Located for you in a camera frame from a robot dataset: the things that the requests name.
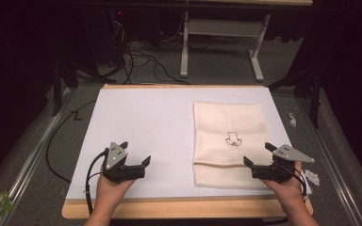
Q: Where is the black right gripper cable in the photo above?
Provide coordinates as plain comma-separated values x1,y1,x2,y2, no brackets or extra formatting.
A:
282,163,308,196

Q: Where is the large crumpled white paper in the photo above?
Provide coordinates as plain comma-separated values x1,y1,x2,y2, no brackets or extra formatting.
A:
303,169,321,186

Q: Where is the white table mat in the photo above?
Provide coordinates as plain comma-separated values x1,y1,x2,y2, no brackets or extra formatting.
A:
65,86,313,201

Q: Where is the black metal stand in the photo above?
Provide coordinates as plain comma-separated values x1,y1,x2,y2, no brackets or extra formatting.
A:
50,57,80,118
267,64,324,130

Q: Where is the person's right hand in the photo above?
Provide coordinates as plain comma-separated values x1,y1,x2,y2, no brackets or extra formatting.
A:
261,161,306,207

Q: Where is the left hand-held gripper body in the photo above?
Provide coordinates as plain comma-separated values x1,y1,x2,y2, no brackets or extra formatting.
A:
102,141,146,185

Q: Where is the black computer tower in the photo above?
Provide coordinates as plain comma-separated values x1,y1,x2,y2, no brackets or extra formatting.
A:
106,8,127,68

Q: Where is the black floor cable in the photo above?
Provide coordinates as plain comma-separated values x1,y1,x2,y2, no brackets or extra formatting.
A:
45,99,98,184

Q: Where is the person's left hand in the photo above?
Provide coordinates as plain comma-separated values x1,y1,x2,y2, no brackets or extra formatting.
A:
95,173,137,212

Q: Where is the white metal desk frame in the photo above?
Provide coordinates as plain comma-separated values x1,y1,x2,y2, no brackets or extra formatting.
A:
179,11,272,83

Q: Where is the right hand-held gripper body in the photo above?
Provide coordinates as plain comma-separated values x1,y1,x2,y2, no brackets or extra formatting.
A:
251,144,315,184

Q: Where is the cream cloth bag with drawing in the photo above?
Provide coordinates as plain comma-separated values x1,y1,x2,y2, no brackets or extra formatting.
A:
192,101,274,186

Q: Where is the tangle of black cables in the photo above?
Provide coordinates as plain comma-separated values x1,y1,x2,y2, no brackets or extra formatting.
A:
111,18,191,86

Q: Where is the small crumpled white paper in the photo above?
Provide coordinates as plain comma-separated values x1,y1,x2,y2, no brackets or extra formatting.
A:
288,111,298,128

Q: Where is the metal floor rail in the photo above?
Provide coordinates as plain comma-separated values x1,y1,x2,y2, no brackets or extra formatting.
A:
0,88,74,226
295,93,362,226

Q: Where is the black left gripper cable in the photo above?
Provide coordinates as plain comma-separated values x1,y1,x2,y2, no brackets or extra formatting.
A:
85,149,110,217

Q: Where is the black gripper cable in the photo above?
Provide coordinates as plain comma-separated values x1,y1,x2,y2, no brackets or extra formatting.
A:
85,149,110,217
282,163,308,196

